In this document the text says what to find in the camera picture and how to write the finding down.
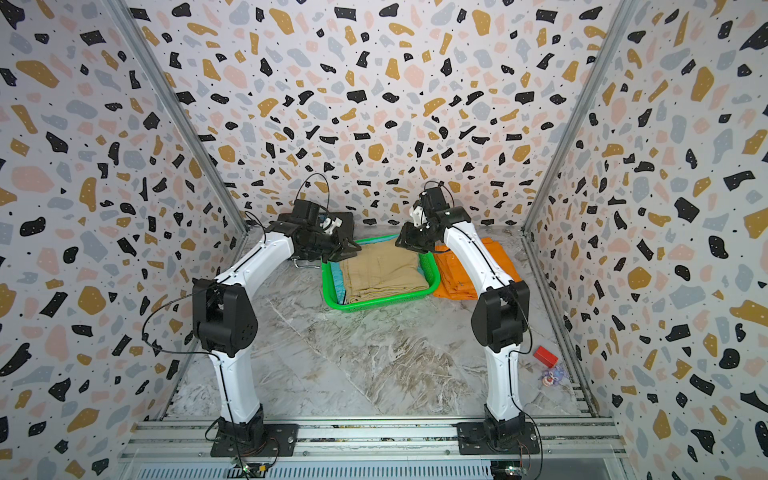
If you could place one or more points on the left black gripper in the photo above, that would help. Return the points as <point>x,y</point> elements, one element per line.
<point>341,249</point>

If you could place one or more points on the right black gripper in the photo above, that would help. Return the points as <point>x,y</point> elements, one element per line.
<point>406,239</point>

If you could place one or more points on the khaki pants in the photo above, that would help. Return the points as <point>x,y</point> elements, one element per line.
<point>384,273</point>

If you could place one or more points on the green plastic basket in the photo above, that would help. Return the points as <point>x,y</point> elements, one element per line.
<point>379,275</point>

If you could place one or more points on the black case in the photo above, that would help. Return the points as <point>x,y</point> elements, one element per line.
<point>346,229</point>

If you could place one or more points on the small red box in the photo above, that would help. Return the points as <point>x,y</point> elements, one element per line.
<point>546,357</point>

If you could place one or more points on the small colourful toy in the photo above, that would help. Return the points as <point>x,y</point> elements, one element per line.
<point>553,376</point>

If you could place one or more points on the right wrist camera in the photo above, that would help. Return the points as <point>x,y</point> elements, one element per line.
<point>417,216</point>

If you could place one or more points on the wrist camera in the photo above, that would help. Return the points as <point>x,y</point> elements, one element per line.
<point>417,216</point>
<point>330,224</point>

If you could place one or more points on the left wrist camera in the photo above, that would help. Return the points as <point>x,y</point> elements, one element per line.
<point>330,224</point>

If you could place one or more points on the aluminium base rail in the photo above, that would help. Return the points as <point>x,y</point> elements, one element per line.
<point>380,448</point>

